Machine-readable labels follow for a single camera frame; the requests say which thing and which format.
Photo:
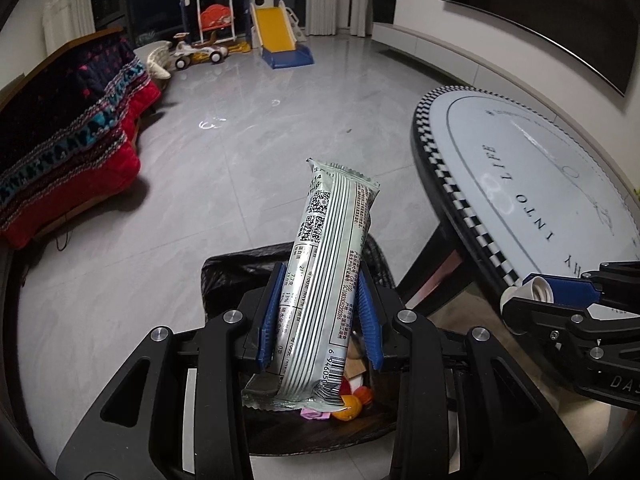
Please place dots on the orange toy ball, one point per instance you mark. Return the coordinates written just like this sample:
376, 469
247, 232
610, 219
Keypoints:
347, 408

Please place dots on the silver snack wrapper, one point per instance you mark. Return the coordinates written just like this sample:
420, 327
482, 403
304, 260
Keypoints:
325, 260

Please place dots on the toy ride-on car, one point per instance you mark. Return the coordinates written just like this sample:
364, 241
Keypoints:
197, 52

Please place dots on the toy swing set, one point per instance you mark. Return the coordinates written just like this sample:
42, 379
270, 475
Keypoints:
217, 15

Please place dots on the small white cup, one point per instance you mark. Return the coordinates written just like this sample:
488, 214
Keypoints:
535, 287

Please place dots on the black-bagged trash bin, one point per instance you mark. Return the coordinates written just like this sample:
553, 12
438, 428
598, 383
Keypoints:
230, 270

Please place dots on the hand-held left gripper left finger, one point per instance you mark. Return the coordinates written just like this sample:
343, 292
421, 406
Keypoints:
272, 320

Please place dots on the round checkered-edge table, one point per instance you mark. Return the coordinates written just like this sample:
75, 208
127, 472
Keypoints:
540, 185

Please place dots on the black wall television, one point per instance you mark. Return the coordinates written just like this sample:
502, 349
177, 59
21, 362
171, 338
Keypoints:
525, 10

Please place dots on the yellow toy slide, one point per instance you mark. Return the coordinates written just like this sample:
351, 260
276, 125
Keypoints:
275, 30

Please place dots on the long grey tv cabinet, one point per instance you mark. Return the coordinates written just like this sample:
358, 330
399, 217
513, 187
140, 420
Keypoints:
425, 42

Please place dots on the patterned knit blanket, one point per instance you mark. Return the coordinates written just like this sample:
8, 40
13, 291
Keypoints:
60, 110

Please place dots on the white basket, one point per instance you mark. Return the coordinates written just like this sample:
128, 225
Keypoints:
159, 60

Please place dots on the wooden sofa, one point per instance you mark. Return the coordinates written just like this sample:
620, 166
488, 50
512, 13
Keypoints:
65, 45

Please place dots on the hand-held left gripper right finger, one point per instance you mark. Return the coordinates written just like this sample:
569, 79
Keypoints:
370, 325

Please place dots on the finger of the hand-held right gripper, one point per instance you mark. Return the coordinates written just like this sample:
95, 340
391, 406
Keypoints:
540, 317
575, 292

